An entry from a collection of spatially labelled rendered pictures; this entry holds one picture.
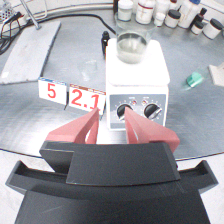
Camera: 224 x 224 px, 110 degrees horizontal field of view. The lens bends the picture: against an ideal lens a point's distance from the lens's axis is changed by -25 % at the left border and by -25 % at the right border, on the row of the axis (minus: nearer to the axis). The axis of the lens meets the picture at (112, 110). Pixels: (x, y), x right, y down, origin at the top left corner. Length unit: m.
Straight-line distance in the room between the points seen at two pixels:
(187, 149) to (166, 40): 0.37
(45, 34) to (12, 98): 0.27
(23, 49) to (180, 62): 0.58
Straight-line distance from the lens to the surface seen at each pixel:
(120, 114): 0.21
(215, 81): 0.46
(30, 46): 0.50
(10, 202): 0.45
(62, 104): 0.29
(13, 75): 0.46
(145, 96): 0.21
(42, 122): 0.32
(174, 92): 0.33
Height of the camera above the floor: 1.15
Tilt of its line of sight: 76 degrees down
